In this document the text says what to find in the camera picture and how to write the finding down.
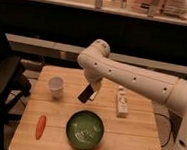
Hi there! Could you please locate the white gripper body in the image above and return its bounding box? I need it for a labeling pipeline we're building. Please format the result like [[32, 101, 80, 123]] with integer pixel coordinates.
[[84, 70, 103, 89]]

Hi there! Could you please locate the orange carrot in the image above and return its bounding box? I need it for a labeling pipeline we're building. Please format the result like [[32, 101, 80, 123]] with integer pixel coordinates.
[[35, 115, 46, 140]]

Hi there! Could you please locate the black cable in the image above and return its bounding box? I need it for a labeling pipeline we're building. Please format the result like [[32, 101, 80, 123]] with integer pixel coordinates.
[[153, 111, 175, 149]]

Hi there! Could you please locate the black chair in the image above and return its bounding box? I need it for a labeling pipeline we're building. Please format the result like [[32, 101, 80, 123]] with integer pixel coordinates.
[[0, 31, 32, 150]]

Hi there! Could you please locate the black eraser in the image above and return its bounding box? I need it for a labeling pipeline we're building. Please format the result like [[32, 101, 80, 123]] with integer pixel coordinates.
[[77, 85, 93, 104]]

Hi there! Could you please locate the white tube bottle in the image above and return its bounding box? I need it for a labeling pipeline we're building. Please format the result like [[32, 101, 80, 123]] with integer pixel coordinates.
[[116, 86, 128, 118]]

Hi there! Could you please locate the green patterned plate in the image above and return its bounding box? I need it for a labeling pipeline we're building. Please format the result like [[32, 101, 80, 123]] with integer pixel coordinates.
[[65, 110, 105, 150]]

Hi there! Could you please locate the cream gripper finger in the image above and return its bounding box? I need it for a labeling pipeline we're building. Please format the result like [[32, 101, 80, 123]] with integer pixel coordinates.
[[89, 84, 101, 101]]

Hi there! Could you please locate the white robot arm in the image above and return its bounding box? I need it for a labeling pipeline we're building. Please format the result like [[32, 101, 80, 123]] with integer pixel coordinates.
[[77, 39, 187, 150]]

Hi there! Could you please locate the wooden table board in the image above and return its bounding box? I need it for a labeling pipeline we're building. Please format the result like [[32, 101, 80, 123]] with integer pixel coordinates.
[[9, 66, 162, 150]]

